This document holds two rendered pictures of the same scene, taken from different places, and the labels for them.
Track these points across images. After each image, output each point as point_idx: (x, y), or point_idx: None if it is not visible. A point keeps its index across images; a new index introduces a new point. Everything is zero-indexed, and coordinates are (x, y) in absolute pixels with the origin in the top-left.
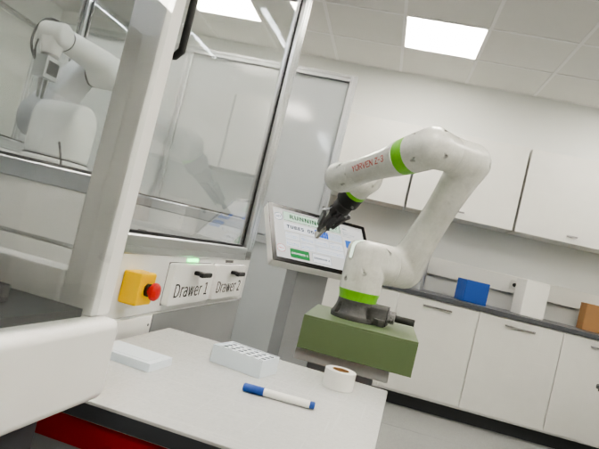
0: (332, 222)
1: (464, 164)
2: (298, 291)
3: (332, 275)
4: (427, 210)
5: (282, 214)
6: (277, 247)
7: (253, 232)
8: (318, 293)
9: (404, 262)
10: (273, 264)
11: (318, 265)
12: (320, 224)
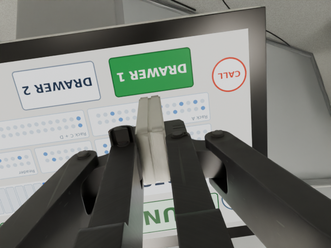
0: (133, 192)
1: None
2: (99, 11)
3: (2, 41)
4: None
5: (222, 208)
6: (244, 69)
7: None
8: (34, 25)
9: None
10: (241, 7)
11: (68, 49)
12: (216, 139)
